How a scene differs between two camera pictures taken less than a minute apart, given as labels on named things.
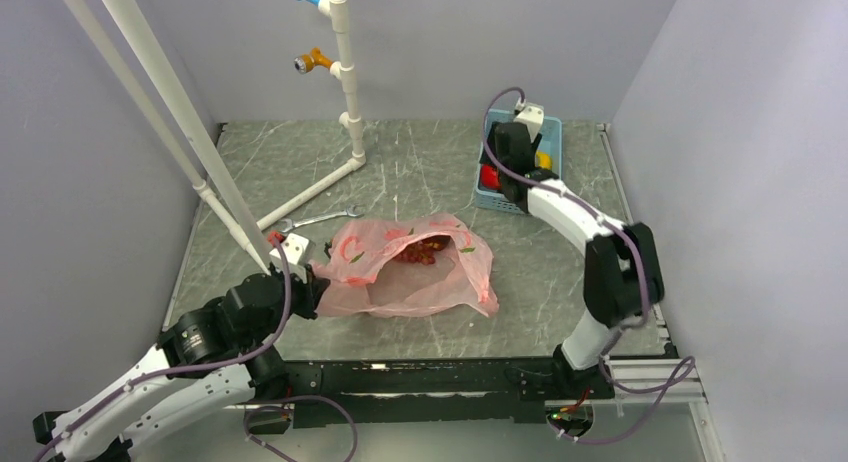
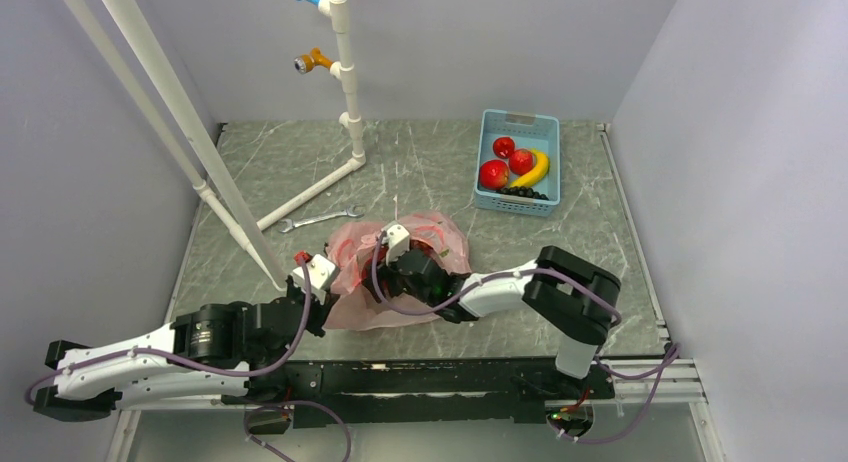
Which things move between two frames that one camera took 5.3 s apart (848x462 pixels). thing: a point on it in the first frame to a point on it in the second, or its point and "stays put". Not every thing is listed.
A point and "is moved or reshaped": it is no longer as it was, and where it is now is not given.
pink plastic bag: (366, 278) is moved or reshaped
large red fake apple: (490, 177) stays put
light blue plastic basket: (552, 139) stays put
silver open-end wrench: (348, 212) stays put
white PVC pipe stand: (334, 4) stays put
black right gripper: (492, 142) to (386, 272)
